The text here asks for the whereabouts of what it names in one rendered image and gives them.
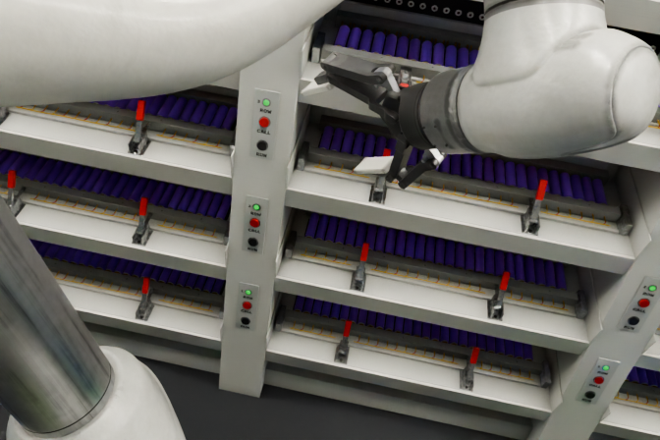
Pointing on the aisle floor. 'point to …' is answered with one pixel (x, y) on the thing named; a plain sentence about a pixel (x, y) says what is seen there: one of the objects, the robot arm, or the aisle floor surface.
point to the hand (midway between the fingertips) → (340, 127)
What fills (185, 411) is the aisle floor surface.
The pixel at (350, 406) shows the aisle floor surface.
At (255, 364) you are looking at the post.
